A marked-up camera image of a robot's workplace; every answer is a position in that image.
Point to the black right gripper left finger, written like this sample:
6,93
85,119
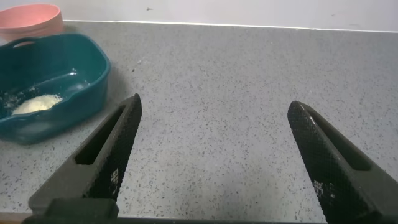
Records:
93,174

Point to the teal plastic basin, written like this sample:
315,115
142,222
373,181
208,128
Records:
77,93

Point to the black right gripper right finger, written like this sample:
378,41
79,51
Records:
342,174

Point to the white powder heap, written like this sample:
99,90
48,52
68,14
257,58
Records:
37,104

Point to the pink bowl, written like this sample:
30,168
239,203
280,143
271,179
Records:
31,21

